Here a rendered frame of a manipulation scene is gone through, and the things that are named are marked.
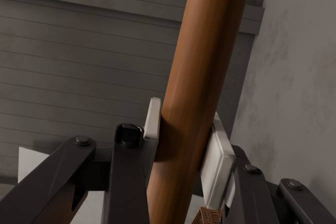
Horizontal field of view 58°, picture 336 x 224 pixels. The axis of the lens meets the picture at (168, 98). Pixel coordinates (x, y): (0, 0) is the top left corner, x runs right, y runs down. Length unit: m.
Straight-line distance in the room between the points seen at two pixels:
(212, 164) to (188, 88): 0.04
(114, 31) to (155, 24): 0.50
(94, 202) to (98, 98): 1.29
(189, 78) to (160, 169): 0.05
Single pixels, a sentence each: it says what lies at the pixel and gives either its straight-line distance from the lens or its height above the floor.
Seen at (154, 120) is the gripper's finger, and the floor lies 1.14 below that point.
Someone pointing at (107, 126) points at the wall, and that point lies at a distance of 4.02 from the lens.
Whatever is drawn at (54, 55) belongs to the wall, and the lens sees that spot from 3.94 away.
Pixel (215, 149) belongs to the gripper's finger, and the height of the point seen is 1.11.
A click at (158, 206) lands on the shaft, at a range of 0.18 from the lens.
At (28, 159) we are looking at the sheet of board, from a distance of 4.27.
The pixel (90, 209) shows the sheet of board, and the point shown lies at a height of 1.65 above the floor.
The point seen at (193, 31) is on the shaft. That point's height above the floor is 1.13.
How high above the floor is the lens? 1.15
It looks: 4 degrees down
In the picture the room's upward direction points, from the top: 81 degrees counter-clockwise
